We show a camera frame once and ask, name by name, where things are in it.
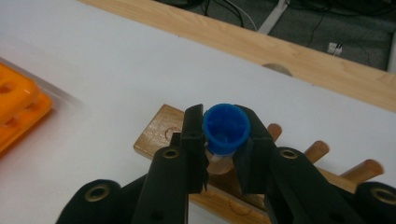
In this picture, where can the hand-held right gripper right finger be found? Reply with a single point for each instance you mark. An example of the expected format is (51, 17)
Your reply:
(289, 186)

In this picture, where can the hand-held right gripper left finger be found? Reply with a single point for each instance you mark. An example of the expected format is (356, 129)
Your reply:
(174, 183)

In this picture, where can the wooden test tube rack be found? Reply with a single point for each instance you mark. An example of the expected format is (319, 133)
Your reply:
(158, 133)

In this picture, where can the blue-capped clear test tube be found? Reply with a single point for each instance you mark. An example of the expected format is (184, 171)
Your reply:
(225, 127)

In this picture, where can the orange plastic test tube rack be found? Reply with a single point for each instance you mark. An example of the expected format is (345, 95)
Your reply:
(18, 102)

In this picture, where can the white table mat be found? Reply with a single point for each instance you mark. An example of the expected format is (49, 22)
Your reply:
(124, 62)

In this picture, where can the white power plug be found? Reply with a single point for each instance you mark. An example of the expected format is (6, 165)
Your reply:
(335, 48)

